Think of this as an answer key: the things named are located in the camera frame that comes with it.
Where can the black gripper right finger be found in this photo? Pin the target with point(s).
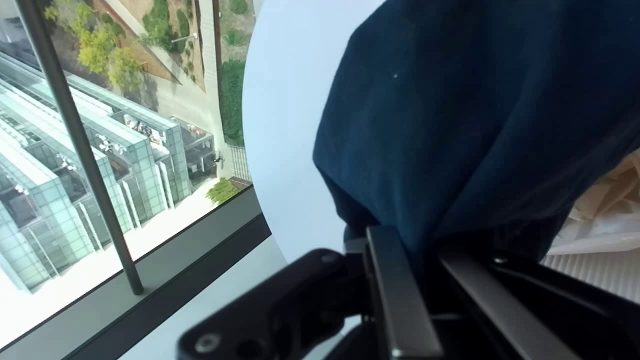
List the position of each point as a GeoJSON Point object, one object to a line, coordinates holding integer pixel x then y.
{"type": "Point", "coordinates": [523, 333]}

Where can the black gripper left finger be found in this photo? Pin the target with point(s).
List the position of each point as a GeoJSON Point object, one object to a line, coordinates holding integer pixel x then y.
{"type": "Point", "coordinates": [405, 326]}

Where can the dark navy cloth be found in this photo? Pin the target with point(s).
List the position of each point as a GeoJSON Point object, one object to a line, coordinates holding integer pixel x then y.
{"type": "Point", "coordinates": [480, 119]}

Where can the white storage box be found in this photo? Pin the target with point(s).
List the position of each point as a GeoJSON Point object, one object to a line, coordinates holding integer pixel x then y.
{"type": "Point", "coordinates": [601, 239]}

